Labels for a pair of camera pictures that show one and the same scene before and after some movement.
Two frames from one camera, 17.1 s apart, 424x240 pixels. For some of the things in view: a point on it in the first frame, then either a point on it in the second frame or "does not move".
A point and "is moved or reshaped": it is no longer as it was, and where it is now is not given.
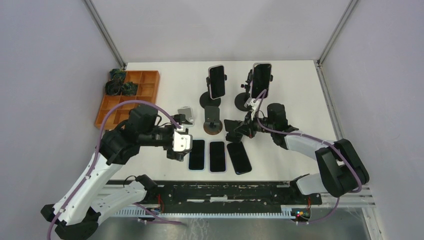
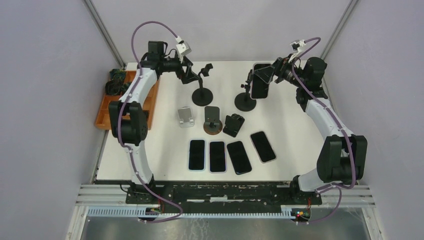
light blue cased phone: [196, 156] does not move
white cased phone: [261, 79] does not move
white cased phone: [217, 78] to [263, 147]
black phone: [239, 159] does not move
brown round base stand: [212, 126] does not move
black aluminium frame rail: [154, 212] does not move
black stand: [242, 98] does not move
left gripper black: [178, 155] to [188, 76]
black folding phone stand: [232, 136] is moved or reshaped
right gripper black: [248, 124] to [279, 67]
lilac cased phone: [217, 157] does not move
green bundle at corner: [117, 74] does not move
